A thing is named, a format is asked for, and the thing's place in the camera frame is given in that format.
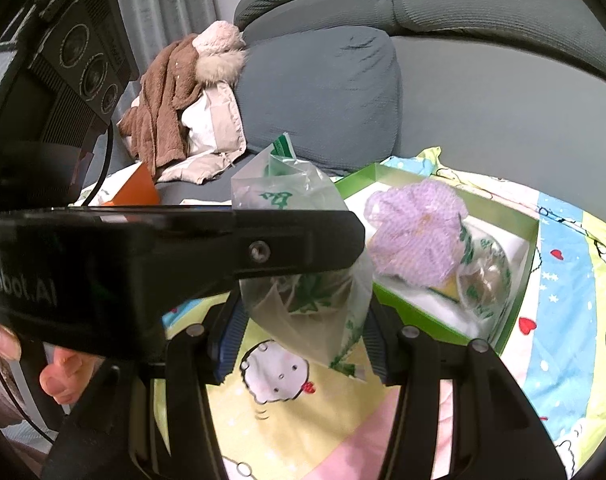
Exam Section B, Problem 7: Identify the grey curtain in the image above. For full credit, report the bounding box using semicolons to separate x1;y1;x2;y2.
110;0;256;66

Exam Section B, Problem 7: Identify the orange box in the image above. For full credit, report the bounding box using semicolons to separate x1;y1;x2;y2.
100;162;161;207

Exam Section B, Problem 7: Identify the pink plush hat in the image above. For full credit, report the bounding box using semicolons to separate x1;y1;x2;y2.
192;21;248;84

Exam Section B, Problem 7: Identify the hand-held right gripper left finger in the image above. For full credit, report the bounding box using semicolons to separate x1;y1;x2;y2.
43;304;248;480

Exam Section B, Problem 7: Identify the person's left hand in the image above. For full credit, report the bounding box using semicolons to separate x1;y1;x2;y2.
0;317;104;407

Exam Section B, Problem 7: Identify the printed cartoon blanket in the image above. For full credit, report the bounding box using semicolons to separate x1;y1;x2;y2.
68;147;606;480

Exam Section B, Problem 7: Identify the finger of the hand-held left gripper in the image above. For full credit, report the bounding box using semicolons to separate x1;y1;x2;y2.
148;210;366;312

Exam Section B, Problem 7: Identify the beige padded jacket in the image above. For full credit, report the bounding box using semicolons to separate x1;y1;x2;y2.
158;80;248;184

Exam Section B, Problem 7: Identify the yellow sponge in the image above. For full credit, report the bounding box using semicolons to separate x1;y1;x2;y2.
433;277;464;304

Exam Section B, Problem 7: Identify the clear green-printed plastic bag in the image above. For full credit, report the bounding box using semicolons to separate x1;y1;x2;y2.
230;131;374;382
453;225;514;320

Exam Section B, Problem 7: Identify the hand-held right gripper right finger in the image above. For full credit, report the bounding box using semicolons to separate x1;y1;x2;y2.
362;304;568;480

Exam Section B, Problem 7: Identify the green box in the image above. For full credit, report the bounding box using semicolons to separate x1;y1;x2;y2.
333;162;541;357

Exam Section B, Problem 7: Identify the purple mesh cloth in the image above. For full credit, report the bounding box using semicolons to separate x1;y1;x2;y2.
365;180;470;289

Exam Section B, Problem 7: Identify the grey sofa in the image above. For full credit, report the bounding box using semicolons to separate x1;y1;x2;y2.
103;0;606;226

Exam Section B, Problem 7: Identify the black cable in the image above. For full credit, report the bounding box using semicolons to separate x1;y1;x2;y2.
82;119;116;207

